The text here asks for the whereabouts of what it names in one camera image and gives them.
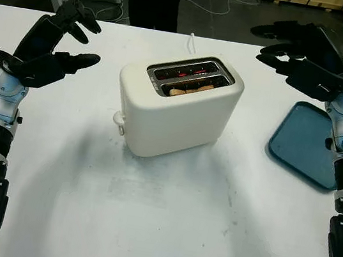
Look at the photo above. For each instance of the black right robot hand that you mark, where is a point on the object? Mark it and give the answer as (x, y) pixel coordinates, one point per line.
(325, 48)

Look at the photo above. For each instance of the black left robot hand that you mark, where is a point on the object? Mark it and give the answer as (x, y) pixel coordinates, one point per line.
(39, 37)

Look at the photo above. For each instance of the golden toast slice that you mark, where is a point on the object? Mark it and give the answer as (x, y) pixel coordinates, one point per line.
(190, 89)

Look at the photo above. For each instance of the person in beige jacket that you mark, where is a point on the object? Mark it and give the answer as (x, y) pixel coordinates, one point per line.
(155, 0)

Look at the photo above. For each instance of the white two-slot toaster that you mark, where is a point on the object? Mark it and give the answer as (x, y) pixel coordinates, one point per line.
(176, 119)

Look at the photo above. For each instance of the blue plastic tray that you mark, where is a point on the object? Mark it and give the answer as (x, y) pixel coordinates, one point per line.
(299, 138)

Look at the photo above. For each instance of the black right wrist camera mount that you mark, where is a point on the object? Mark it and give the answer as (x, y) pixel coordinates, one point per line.
(311, 78)

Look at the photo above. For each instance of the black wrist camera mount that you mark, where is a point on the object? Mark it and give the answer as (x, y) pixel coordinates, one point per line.
(41, 73)
(311, 78)

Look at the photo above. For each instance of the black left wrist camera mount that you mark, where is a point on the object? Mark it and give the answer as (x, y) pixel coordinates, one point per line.
(41, 73)

